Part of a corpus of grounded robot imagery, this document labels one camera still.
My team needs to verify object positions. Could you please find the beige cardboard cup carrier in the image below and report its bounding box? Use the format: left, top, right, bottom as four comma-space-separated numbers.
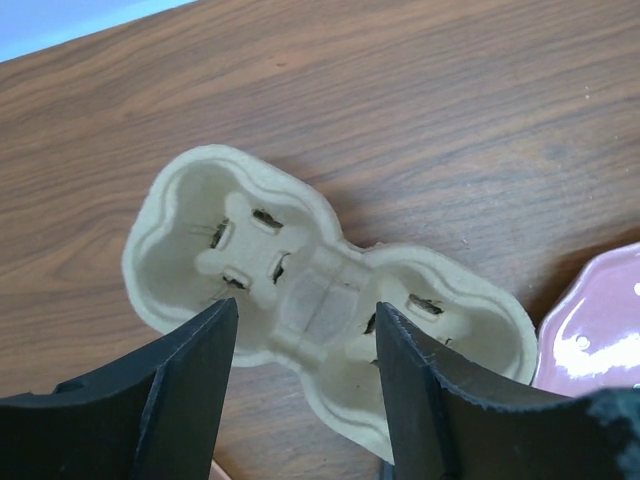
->
121, 145, 537, 461

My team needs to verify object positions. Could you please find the salmon pink tray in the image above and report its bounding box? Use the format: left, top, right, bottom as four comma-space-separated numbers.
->
209, 460, 232, 480

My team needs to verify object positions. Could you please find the pink polka dot plate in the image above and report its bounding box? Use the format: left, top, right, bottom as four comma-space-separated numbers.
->
532, 243, 639, 397

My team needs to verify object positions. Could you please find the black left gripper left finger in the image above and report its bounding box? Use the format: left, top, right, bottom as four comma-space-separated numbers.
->
1, 299, 238, 479

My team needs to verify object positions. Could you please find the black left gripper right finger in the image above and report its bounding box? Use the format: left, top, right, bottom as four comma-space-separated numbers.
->
376, 303, 639, 479

